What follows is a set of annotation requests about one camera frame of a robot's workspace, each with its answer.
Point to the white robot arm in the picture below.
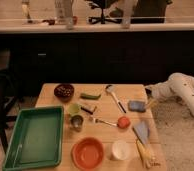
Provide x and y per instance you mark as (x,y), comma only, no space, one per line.
(178,84)

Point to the green pea pod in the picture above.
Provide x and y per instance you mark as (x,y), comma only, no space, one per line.
(90,97)

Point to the black chair left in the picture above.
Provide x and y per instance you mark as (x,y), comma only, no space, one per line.
(7,96)

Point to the blue sponge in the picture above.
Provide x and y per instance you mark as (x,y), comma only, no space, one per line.
(138,106)

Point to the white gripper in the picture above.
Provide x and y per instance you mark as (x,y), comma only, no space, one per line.
(157,92)

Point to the green plastic tray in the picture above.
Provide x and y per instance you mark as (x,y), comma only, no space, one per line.
(36,140)

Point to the dark red bowl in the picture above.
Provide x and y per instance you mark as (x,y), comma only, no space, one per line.
(64,92)

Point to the small metal cup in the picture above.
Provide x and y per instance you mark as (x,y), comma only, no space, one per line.
(77,122)

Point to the orange plastic bowl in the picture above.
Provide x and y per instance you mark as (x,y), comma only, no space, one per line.
(87,154)

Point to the black office chair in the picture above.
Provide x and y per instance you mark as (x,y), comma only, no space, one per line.
(102,5)

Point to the blue folded cloth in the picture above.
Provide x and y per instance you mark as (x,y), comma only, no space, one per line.
(142,132)

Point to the fork with orange ball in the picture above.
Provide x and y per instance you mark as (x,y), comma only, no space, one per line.
(122,123)

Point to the white plastic cup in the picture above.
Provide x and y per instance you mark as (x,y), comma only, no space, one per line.
(120,150)

